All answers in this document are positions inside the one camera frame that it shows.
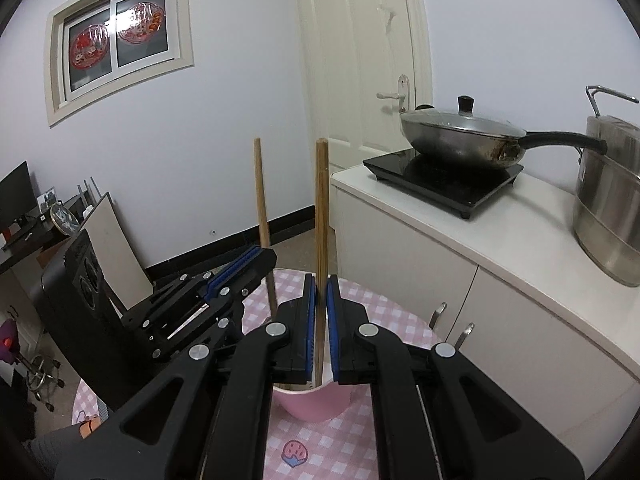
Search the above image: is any stainless steel steamer pot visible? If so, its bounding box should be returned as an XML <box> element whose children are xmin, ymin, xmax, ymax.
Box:
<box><xmin>573</xmin><ymin>84</ymin><xmax>640</xmax><ymax>287</ymax></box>

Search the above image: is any black monitor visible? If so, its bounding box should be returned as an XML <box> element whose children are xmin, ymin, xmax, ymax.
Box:
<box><xmin>0</xmin><ymin>162</ymin><xmax>37</xmax><ymax>230</ymax></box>

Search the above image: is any steel wok with lid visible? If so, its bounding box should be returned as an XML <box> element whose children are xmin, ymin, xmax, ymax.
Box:
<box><xmin>400</xmin><ymin>96</ymin><xmax>608</xmax><ymax>169</ymax></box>

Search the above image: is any white kitchen cabinet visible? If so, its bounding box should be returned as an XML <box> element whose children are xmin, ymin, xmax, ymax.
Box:
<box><xmin>331</xmin><ymin>167</ymin><xmax>639</xmax><ymax>474</ymax></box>

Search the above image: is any window with red decorations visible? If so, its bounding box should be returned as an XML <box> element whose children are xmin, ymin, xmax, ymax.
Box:
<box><xmin>44</xmin><ymin>0</ymin><xmax>194</xmax><ymax>126</ymax></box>

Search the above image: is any pink checkered tablecloth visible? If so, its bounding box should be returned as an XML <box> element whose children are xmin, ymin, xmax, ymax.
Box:
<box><xmin>70</xmin><ymin>266</ymin><xmax>444</xmax><ymax>480</ymax></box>

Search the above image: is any black induction cooker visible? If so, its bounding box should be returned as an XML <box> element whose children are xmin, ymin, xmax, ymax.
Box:
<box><xmin>362</xmin><ymin>148</ymin><xmax>524</xmax><ymax>220</ymax></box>

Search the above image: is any wooden chopstick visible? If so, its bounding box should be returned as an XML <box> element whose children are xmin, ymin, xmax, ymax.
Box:
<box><xmin>253</xmin><ymin>138</ymin><xmax>278</xmax><ymax>318</ymax></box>
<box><xmin>314</xmin><ymin>138</ymin><xmax>329</xmax><ymax>388</ymax></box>

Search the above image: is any white board leaning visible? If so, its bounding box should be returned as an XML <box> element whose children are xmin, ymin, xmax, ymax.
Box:
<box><xmin>82</xmin><ymin>193</ymin><xmax>153</xmax><ymax>310</ymax></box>

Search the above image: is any round desk clock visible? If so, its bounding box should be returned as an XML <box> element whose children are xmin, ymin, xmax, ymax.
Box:
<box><xmin>49</xmin><ymin>203</ymin><xmax>80</xmax><ymax>236</ymax></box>

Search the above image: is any cream door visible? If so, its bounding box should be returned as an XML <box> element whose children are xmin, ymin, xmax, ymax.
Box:
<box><xmin>297</xmin><ymin>0</ymin><xmax>433</xmax><ymax>171</ymax></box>

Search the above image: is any metal stool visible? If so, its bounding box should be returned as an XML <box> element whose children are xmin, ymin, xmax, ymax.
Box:
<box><xmin>16</xmin><ymin>352</ymin><xmax>65</xmax><ymax>413</ymax></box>

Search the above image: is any pink cup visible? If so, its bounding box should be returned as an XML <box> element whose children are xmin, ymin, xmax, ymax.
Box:
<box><xmin>271</xmin><ymin>303</ymin><xmax>371</xmax><ymax>424</ymax></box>

